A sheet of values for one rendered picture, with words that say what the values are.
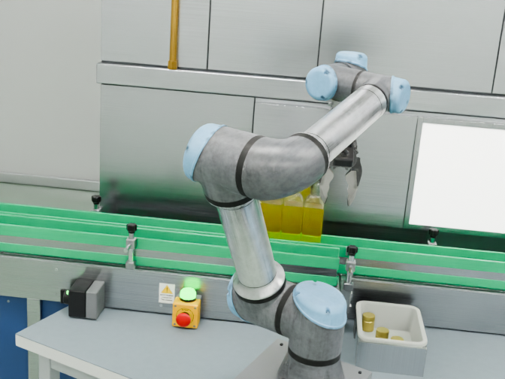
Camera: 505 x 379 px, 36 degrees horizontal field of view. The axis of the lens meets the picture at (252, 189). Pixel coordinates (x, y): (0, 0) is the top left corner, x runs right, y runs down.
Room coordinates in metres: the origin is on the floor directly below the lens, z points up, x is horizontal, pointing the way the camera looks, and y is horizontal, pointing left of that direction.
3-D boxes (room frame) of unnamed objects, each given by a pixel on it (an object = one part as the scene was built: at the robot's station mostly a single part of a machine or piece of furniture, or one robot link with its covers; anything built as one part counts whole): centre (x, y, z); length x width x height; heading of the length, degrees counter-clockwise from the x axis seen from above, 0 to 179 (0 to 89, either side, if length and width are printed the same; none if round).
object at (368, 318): (1.92, -0.34, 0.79); 0.04 x 0.04 x 0.04
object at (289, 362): (1.51, -0.16, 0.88); 0.15 x 0.15 x 0.10
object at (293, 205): (2.08, -0.12, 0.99); 0.06 x 0.06 x 0.21; 87
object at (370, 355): (1.86, -0.39, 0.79); 0.27 x 0.17 x 0.08; 176
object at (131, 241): (1.94, 0.32, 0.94); 0.07 x 0.04 x 0.13; 176
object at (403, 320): (1.83, -0.39, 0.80); 0.22 x 0.17 x 0.09; 176
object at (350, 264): (1.94, -0.28, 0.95); 0.17 x 0.03 x 0.12; 176
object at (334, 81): (1.70, -0.17, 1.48); 0.11 x 0.11 x 0.08; 58
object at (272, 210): (2.09, -0.06, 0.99); 0.06 x 0.06 x 0.21; 86
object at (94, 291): (1.93, 0.44, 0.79); 0.08 x 0.08 x 0.08; 86
